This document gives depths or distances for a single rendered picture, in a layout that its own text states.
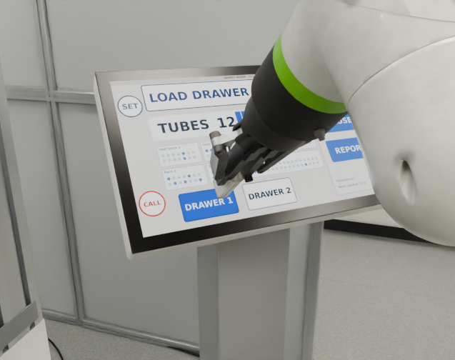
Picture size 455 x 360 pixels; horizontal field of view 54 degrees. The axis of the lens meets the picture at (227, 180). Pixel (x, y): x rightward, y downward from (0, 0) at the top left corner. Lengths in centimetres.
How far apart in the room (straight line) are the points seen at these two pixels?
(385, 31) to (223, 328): 74
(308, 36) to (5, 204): 33
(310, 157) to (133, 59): 92
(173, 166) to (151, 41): 88
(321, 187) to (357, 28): 53
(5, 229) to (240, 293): 53
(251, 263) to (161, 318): 109
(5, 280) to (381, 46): 42
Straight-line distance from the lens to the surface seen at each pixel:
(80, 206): 187
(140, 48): 157
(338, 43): 31
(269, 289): 94
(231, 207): 71
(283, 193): 76
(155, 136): 73
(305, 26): 35
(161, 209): 68
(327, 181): 81
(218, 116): 78
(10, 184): 50
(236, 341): 97
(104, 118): 73
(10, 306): 54
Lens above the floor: 127
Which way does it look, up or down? 19 degrees down
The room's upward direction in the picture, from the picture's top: straight up
